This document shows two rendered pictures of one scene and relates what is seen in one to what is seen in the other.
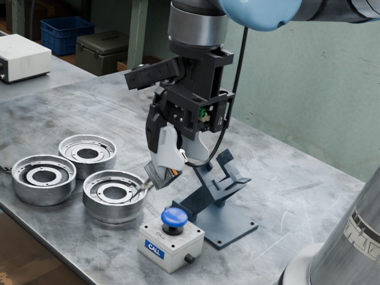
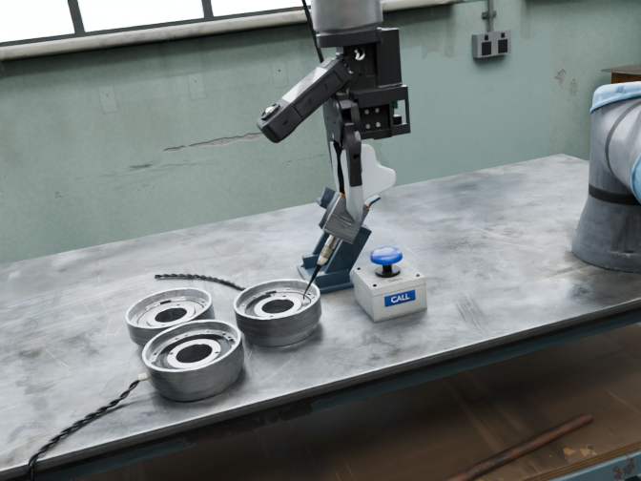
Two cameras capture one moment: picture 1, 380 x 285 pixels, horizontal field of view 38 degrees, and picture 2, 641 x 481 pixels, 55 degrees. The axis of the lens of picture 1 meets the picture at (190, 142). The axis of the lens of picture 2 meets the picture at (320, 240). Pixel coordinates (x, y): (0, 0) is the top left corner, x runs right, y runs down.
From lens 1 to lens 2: 69 cm
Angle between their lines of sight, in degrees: 48
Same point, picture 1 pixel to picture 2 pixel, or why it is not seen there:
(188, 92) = (373, 89)
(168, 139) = (365, 160)
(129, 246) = (363, 326)
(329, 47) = (61, 183)
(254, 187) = (312, 242)
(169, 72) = (340, 79)
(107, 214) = (312, 320)
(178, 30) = (361, 11)
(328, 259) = not seen: outside the picture
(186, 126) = (385, 129)
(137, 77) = (290, 116)
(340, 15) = not seen: outside the picture
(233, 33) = not seen: outside the picture
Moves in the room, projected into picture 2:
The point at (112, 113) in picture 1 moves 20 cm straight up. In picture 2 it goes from (67, 301) to (28, 169)
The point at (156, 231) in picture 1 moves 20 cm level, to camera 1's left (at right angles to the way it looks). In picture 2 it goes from (386, 281) to (282, 365)
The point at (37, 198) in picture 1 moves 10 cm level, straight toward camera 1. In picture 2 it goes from (234, 369) to (325, 378)
